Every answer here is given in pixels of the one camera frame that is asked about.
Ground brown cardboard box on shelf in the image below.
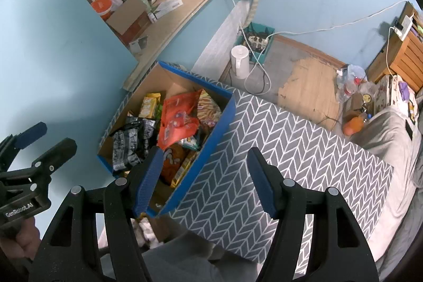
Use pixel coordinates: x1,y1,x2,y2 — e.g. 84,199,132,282
106,0,151,45

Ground small yellow snack box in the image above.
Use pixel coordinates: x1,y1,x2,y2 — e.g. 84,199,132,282
138,92,161,119

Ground teal plastic basket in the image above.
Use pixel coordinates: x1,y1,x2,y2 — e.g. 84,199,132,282
235,22,275,64

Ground white electric kettle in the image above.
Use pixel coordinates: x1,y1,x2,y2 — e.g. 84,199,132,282
230,45,250,80

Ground teal silver snack bag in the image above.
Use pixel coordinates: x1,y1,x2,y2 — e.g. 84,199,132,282
178,131,207,152

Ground grey bed blanket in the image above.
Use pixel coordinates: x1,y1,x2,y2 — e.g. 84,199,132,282
351,106,422,281

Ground wooden nightstand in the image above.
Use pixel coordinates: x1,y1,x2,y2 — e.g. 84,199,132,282
366,1,422,92

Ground grey chevron pattern cloth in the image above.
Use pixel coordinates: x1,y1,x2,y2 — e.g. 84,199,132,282
97,61,396,276

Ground wooden window shelf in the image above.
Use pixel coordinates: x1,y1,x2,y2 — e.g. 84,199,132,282
123,0,209,92

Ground blue cardboard box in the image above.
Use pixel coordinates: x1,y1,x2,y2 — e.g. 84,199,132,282
98,62,235,217

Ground clear plastic bottle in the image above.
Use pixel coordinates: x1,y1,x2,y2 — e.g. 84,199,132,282
335,68,361,104

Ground long yellow biscuit pack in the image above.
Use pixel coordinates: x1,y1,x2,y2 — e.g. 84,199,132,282
171,151,199,188

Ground orange drink bottle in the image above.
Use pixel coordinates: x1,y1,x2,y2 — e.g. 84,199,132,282
342,117,364,137

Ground striped yellow red snack bag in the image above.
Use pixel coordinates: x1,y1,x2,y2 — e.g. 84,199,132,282
196,89,222,128

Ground orange green snack bag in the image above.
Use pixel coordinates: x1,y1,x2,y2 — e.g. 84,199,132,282
160,143,187,185

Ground orange plastic tub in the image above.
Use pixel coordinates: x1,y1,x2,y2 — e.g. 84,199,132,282
91,0,113,21

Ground person's left hand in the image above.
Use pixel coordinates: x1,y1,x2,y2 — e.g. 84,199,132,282
1,218,41,260

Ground black snack packet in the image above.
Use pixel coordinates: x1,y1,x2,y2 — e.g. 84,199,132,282
126,117,158,160
112,125,141,172

